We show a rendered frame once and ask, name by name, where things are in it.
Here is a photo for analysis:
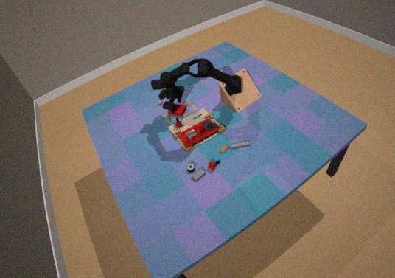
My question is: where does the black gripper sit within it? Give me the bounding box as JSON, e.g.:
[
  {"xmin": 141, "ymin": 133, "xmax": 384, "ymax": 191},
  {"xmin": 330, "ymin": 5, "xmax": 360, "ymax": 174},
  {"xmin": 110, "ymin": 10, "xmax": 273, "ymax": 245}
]
[{"xmin": 162, "ymin": 86, "xmax": 184, "ymax": 113}]

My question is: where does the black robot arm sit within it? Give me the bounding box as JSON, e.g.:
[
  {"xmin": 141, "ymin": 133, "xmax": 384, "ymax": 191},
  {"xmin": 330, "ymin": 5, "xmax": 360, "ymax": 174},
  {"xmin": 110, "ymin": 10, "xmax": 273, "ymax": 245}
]
[{"xmin": 151, "ymin": 58, "xmax": 241, "ymax": 100}]

